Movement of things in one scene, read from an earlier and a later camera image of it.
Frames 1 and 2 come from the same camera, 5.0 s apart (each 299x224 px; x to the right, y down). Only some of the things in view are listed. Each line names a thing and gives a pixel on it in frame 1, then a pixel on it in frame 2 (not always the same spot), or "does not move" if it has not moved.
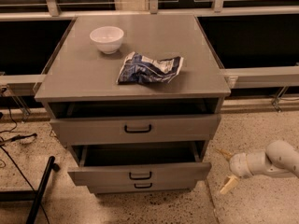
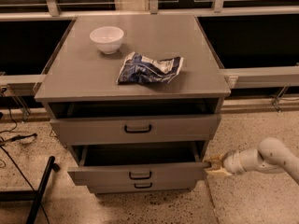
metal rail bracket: [276, 100] does not move
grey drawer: [124, 162] does not move
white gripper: [237, 165] -> [231, 162]
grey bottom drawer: [108, 187] does not move
